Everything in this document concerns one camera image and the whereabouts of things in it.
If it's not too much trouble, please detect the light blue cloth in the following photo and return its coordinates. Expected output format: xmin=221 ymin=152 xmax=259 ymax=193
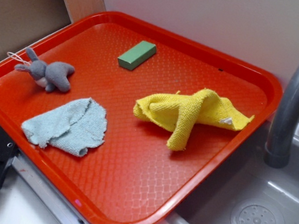
xmin=21 ymin=98 xmax=107 ymax=157

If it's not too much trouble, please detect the red plastic tray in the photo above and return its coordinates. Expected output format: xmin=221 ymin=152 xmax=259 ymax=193
xmin=0 ymin=12 xmax=282 ymax=224

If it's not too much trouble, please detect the gray toy sink basin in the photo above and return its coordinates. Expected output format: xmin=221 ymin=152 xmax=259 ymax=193
xmin=167 ymin=123 xmax=299 ymax=224

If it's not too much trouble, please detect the green rectangular block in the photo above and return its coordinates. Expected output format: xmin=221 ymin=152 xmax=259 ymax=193
xmin=117 ymin=41 xmax=157 ymax=71

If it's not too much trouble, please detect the sink drain strainer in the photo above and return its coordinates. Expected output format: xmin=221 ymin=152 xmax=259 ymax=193
xmin=230 ymin=199 xmax=285 ymax=224

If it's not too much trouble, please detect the yellow cloth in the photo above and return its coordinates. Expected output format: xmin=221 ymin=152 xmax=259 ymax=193
xmin=133 ymin=88 xmax=255 ymax=151

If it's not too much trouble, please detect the gray plush bunny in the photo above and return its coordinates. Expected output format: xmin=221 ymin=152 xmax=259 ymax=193
xmin=6 ymin=47 xmax=75 ymax=93

